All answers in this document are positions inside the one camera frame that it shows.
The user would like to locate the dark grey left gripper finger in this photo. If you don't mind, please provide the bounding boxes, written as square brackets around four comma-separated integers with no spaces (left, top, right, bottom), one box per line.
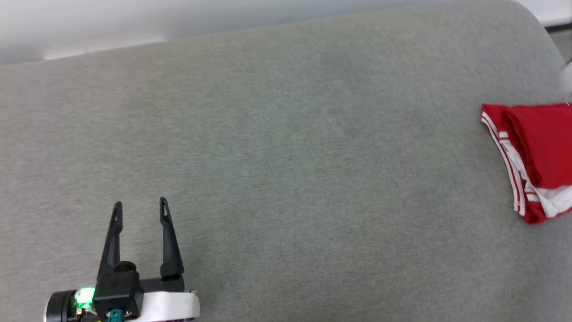
[160,197,185,279]
[97,201,123,280]

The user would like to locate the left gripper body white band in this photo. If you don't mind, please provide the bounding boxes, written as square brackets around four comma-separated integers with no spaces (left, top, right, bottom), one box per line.
[45,276,200,322]

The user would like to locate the red and white garment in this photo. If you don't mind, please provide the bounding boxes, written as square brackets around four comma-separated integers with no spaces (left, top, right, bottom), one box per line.
[481,103,572,225]

